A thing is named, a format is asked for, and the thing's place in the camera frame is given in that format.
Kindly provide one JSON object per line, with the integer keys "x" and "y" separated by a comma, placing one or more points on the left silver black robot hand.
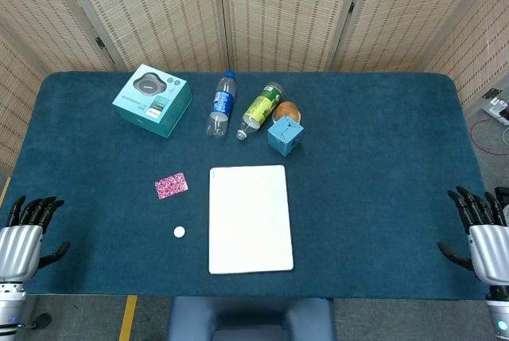
{"x": 20, "y": 251}

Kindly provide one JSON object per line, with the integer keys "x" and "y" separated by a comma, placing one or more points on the bamboo folding screen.
{"x": 278, "y": 11}

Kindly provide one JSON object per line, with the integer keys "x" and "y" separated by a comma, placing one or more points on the blue felt table cover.
{"x": 378, "y": 198}

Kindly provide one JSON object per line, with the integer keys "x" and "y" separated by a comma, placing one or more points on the teal speaker packaging box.
{"x": 151, "y": 100}

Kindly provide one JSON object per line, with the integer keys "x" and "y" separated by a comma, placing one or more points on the blue padded robot base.
{"x": 250, "y": 319}

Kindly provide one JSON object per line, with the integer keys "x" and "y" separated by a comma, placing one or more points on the green label plastic bottle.
{"x": 260, "y": 108}

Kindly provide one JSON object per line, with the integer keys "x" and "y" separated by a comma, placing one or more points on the small white round disc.
{"x": 179, "y": 231}

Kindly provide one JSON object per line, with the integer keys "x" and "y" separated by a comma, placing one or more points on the small blue carton box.
{"x": 284, "y": 134}

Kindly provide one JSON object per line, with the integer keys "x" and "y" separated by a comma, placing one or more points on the pink patterned card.
{"x": 171, "y": 185}

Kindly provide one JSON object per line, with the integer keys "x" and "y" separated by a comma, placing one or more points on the white rectangular board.
{"x": 250, "y": 219}

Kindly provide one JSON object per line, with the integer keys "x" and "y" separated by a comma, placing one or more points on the blue label water bottle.
{"x": 221, "y": 104}

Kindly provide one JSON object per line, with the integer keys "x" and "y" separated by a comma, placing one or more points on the white power strip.
{"x": 496, "y": 110}

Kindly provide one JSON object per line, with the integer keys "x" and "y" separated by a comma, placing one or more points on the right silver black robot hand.
{"x": 491, "y": 253}

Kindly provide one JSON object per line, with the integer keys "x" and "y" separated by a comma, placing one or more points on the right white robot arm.
{"x": 499, "y": 313}

